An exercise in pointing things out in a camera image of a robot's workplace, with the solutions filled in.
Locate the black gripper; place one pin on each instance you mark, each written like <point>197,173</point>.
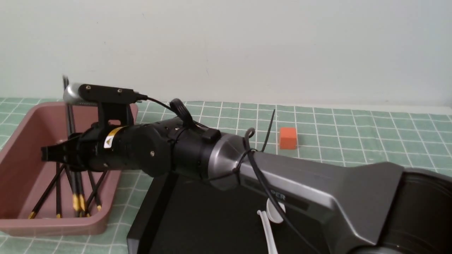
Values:
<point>137,147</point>

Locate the black chopstick pair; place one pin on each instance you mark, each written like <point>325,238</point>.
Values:
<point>73,177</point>

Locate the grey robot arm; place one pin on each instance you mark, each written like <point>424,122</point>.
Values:
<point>217,183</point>

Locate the black chopstick vertical left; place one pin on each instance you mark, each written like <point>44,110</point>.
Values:
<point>58,208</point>

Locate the black chopstick long diagonal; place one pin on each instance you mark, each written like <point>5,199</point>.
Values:
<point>44,196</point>

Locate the pink plastic bin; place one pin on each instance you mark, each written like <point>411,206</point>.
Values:
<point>24,178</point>

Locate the black chopstick centre right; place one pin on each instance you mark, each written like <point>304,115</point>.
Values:
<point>94,192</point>

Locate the black chopstick right diagonal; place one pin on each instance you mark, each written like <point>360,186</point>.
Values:
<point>93,195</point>

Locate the black plastic tray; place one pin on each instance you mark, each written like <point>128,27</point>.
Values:
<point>181,216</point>

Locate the white spoon middle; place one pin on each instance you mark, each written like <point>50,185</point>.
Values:
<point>272,213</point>

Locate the white spoon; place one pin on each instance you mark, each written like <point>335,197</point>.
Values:
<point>272,213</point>
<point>271,246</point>

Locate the orange cube block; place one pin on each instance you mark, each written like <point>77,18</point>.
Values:
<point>288,138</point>

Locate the white spoon bottom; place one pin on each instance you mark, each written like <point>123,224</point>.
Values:
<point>271,246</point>

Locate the green checkered table mat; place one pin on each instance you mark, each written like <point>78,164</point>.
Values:
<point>345,137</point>

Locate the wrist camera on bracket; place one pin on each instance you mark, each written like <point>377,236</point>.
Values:
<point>113,104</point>

